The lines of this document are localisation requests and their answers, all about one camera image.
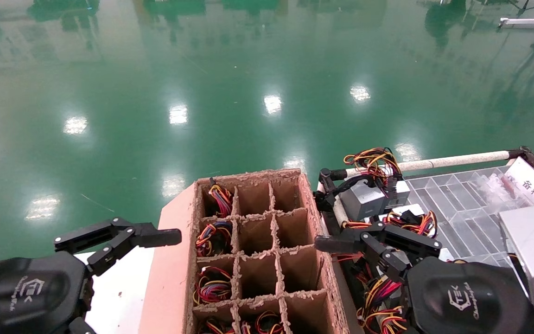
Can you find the white floor stand base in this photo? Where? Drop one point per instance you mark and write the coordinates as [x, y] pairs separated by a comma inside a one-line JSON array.
[[522, 21]]

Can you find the brown cardboard divider grid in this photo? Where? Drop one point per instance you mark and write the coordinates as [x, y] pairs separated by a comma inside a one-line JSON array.
[[257, 255]]

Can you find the long white padded rack tube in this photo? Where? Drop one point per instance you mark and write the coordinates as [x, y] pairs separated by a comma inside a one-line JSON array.
[[457, 161]]

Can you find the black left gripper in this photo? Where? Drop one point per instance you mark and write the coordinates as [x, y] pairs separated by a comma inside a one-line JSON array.
[[26, 292]]

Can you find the white sign with Chinese text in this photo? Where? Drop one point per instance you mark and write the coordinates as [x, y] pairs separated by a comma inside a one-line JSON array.
[[533, 190]]

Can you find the dark grey power supply box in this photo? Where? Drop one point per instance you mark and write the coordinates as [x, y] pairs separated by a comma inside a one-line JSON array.
[[362, 199]]

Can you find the black rack tube joint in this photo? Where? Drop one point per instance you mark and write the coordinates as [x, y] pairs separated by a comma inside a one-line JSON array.
[[326, 178], [522, 153]]

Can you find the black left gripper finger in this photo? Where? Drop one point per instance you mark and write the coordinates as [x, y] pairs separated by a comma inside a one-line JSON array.
[[155, 236]]

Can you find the short white padded rack tube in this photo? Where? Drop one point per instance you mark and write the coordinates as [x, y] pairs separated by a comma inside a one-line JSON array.
[[340, 213]]

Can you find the clear plastic compartment tray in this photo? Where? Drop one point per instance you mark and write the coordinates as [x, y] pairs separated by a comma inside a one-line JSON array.
[[466, 208]]

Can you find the clear bag of small parts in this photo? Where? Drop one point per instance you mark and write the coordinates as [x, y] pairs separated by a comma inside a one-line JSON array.
[[499, 188]]

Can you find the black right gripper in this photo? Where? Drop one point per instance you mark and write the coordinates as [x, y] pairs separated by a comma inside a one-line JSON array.
[[461, 301]]

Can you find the pink cardboard box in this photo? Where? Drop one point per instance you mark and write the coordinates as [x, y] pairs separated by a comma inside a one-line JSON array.
[[169, 278]]

